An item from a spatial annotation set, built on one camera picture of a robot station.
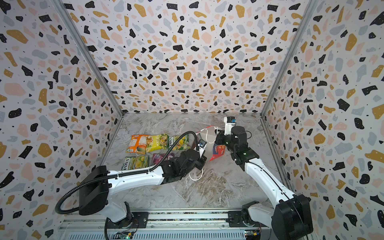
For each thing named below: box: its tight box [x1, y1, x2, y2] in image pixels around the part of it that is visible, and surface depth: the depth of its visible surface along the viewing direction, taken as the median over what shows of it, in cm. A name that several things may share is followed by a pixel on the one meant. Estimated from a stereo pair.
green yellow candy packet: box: [121, 155, 150, 171], surface depth 93 cm
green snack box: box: [167, 134, 190, 151], surface depth 103 cm
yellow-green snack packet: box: [146, 133, 170, 153], surface depth 102 cm
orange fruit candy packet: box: [126, 134, 148, 155], surface depth 101 cm
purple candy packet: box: [152, 153, 175, 165], surface depth 95 cm
